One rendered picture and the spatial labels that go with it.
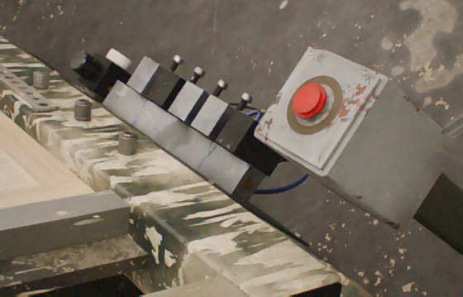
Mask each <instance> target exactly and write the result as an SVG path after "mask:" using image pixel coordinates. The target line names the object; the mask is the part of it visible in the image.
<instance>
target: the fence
mask: <svg viewBox="0 0 463 297"><path fill-rule="evenodd" d="M130 213H131V205H129V204H128V203H127V202H125V201H124V200H123V199H122V198H121V197H119V196H118V195H117V194H116V193H115V192H113V191H112V190H111V189H110V190H106V191H102V192H92V193H88V194H81V195H76V196H72V197H63V198H59V199H52V200H46V201H42V202H34V203H30V204H22V205H17V206H13V207H7V208H0V261H5V260H9V259H12V258H16V257H23V256H29V255H33V254H36V253H40V252H43V251H53V250H57V249H61V248H64V247H74V246H78V245H81V244H85V243H88V242H98V241H102V240H106V239H109V238H112V237H119V236H126V235H127V234H128V228H129V221H130Z"/></svg>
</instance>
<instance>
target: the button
mask: <svg viewBox="0 0 463 297"><path fill-rule="evenodd" d="M326 101H327V92H326V90H325V89H324V88H323V86H321V85H320V84H306V85H305V86H303V88H301V89H300V90H299V91H298V93H296V95H295V97H294V102H293V110H294V114H295V115H296V116H298V118H302V119H308V118H313V117H315V116H316V115H317V114H318V113H320V112H321V111H322V109H323V107H324V105H325V103H326Z"/></svg>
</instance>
